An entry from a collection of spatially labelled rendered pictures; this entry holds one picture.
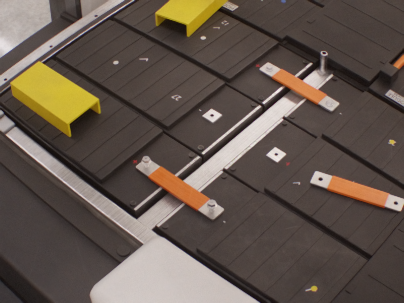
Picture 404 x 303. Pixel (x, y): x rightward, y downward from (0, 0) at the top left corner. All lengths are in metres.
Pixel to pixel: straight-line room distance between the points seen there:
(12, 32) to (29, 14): 0.13
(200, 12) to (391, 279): 0.62
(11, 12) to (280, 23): 2.03
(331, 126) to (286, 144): 0.08
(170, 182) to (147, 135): 0.10
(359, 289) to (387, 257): 0.07
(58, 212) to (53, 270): 0.09
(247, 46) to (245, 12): 0.10
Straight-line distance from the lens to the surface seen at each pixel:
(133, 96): 1.34
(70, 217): 1.06
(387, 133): 1.30
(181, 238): 1.16
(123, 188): 1.23
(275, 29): 1.47
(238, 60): 1.40
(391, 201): 1.20
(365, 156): 1.26
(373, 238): 1.16
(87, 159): 1.26
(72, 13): 1.73
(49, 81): 1.36
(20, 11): 3.36
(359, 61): 1.41
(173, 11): 1.47
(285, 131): 1.30
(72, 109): 1.30
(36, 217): 1.07
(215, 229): 1.17
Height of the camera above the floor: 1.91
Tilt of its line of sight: 46 degrees down
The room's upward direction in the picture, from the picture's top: 2 degrees counter-clockwise
